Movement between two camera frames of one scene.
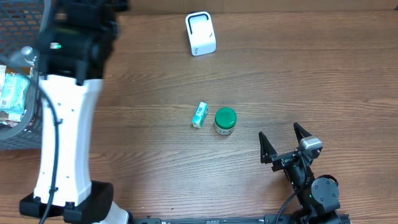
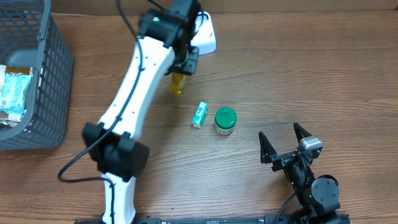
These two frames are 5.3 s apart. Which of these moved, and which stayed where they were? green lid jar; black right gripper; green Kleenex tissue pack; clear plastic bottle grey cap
Moved: clear plastic bottle grey cap
Stayed: green Kleenex tissue pack; black right gripper; green lid jar
